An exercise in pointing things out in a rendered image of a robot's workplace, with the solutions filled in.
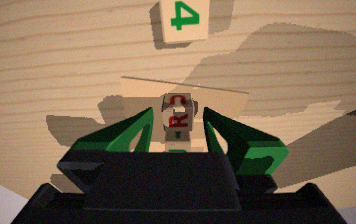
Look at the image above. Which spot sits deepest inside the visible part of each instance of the tan flat mat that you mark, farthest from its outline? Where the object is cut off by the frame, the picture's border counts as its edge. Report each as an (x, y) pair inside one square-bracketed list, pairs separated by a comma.
[(140, 94)]

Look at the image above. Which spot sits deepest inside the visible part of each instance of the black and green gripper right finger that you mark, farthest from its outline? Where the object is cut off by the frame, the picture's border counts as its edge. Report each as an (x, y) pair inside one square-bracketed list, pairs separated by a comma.
[(250, 151)]

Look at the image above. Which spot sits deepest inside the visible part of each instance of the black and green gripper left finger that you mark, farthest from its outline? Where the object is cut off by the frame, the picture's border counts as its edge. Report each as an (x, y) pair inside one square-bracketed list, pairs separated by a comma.
[(117, 137)]

